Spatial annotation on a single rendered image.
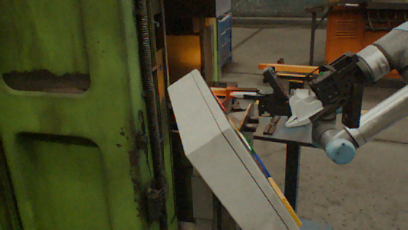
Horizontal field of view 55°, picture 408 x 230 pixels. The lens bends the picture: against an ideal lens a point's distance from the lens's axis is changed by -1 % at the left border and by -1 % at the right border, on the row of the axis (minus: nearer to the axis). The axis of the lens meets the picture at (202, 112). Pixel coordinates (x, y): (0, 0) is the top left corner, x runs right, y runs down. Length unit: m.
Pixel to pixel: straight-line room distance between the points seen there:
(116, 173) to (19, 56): 0.42
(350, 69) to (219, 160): 0.44
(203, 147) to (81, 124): 0.54
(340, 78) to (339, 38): 3.90
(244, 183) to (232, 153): 0.06
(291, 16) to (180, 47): 7.45
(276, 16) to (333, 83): 8.16
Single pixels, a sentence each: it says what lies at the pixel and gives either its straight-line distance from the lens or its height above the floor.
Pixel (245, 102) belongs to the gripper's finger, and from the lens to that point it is 1.32.
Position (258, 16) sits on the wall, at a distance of 9.12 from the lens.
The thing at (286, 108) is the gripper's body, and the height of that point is 0.96.
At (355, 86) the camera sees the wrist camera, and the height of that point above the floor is 1.15.
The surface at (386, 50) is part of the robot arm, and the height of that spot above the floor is 1.23.
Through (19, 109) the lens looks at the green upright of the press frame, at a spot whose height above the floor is 1.07.
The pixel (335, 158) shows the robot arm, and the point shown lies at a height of 0.88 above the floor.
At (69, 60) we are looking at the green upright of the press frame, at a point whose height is 1.20.
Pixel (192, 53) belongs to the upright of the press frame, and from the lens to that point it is 1.59.
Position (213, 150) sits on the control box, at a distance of 0.59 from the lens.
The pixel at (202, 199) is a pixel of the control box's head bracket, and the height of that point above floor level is 0.97.
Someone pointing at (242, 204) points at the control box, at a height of 1.06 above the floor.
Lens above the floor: 1.43
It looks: 21 degrees down
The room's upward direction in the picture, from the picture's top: 2 degrees counter-clockwise
